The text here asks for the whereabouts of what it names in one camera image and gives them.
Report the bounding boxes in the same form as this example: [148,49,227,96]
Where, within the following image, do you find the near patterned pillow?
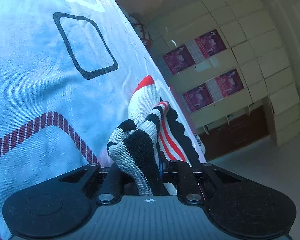
[128,15,151,50]

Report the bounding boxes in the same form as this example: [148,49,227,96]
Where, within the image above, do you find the lower left purple poster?
[183,83,213,113]

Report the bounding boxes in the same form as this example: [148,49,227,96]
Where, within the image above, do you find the light blue patterned bedsheet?
[0,0,205,239]

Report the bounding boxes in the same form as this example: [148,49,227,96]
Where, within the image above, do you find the upper right purple poster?
[194,29,226,59]

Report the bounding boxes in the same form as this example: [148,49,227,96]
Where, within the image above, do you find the dark wooden door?
[199,106,269,161]

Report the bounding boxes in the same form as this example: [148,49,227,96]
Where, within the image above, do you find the lower right purple poster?
[215,69,244,98]

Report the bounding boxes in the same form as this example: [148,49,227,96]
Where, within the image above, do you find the striped knit sweater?
[107,75,200,196]

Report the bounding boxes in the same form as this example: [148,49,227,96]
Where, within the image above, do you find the upper left purple poster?
[163,45,195,75]

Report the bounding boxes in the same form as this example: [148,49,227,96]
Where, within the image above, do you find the corner wall shelves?
[203,105,251,135]

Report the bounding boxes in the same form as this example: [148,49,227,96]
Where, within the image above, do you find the cream wardrobe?
[148,0,300,145]

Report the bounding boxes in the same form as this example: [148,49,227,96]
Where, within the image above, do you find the purple poster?
[183,83,213,113]
[194,29,226,59]
[215,69,244,98]
[163,45,195,75]

